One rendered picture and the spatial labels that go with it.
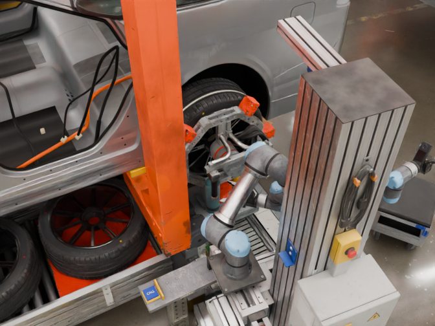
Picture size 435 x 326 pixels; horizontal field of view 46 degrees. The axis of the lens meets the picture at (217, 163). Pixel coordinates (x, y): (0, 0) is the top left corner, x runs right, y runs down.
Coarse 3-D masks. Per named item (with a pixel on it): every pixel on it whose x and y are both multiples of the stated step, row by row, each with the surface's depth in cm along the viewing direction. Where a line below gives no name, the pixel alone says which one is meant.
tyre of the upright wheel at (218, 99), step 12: (192, 84) 293; (204, 84) 292; (216, 84) 294; (228, 84) 299; (192, 96) 287; (216, 96) 285; (228, 96) 287; (240, 96) 291; (192, 108) 282; (204, 108) 281; (216, 108) 285; (228, 108) 290; (192, 120) 282
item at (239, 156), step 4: (272, 144) 286; (244, 152) 282; (232, 156) 280; (236, 156) 280; (240, 156) 280; (228, 160) 278; (232, 160) 278; (236, 160) 280; (216, 164) 276; (220, 164) 276; (224, 164) 277; (228, 164) 279; (204, 168) 275; (208, 168) 273; (212, 168) 274; (216, 168) 276; (208, 172) 275
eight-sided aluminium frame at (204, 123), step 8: (224, 112) 284; (232, 112) 287; (240, 112) 285; (200, 120) 281; (208, 120) 279; (216, 120) 280; (224, 120) 283; (248, 120) 292; (256, 120) 296; (200, 128) 279; (208, 128) 280; (200, 136) 282; (256, 136) 307; (192, 144) 283; (192, 176) 308; (200, 176) 313; (224, 176) 318; (232, 176) 322; (200, 184) 310
